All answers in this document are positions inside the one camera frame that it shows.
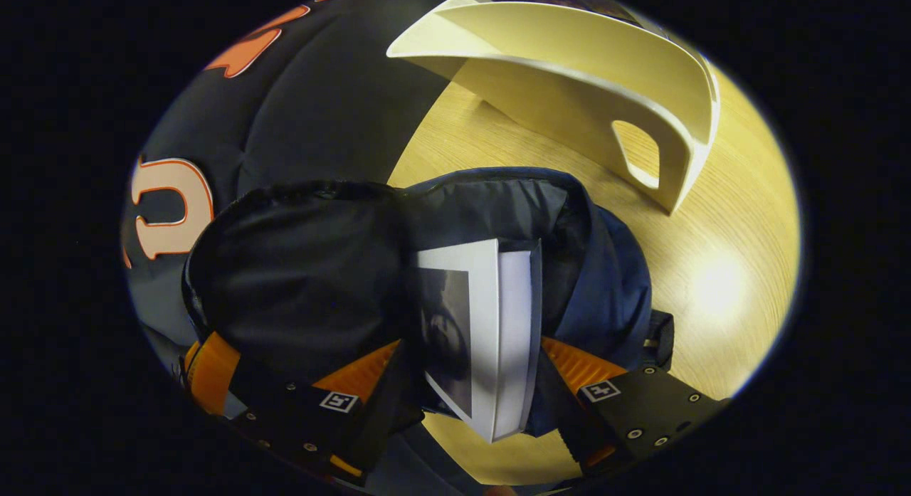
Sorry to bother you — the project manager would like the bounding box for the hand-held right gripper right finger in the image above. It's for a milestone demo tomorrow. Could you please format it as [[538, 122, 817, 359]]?
[[533, 336, 731, 479]]

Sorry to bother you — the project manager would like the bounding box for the blue schoolbag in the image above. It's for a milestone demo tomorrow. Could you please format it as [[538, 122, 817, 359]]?
[[181, 167, 675, 443]]

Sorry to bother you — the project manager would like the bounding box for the grey portrait cover book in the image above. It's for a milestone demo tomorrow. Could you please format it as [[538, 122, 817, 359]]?
[[413, 238, 543, 443]]

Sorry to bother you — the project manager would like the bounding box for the white bookshelf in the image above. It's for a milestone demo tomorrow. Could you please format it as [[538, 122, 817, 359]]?
[[386, 0, 721, 216]]

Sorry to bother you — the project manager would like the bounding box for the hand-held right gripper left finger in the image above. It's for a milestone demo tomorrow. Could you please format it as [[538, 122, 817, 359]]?
[[235, 339, 426, 483]]

